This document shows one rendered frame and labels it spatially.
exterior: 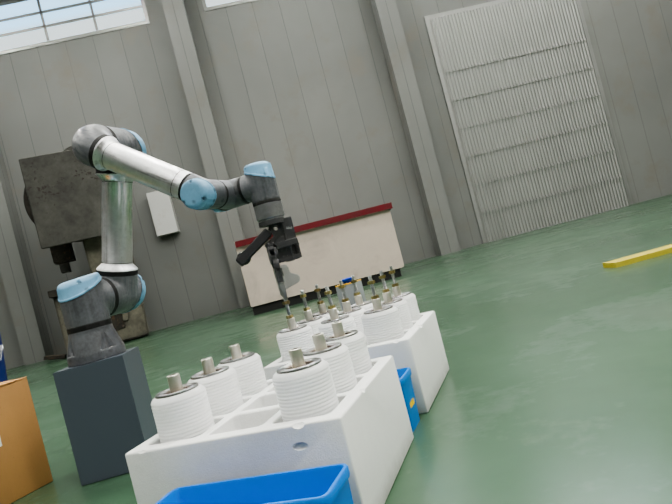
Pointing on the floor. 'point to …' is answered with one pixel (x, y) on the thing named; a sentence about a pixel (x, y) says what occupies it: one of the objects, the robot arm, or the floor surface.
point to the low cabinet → (327, 257)
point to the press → (71, 224)
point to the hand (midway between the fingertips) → (282, 295)
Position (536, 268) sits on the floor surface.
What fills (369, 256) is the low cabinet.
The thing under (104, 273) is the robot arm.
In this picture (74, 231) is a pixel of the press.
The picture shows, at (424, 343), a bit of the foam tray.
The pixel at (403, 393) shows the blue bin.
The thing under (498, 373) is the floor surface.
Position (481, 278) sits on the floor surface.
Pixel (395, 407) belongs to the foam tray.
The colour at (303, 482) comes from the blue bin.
